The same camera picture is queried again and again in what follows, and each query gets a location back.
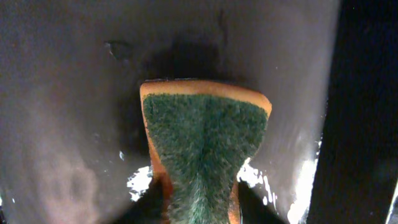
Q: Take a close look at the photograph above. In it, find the black rectangular tray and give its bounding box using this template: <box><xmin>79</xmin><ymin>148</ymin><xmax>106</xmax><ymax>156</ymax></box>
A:
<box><xmin>1</xmin><ymin>1</ymin><xmax>397</xmax><ymax>223</ymax></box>

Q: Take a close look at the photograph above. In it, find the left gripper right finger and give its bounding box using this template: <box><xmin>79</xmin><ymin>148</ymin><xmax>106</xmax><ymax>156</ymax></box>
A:
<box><xmin>238</xmin><ymin>182</ymin><xmax>285</xmax><ymax>224</ymax></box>

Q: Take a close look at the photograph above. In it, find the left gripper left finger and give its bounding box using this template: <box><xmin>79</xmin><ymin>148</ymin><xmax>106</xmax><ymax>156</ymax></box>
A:
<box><xmin>111</xmin><ymin>180</ymin><xmax>164</xmax><ymax>224</ymax></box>

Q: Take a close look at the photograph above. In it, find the green and yellow sponge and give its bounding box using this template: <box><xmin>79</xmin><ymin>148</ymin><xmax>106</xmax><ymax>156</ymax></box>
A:
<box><xmin>140</xmin><ymin>80</ymin><xmax>272</xmax><ymax>223</ymax></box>

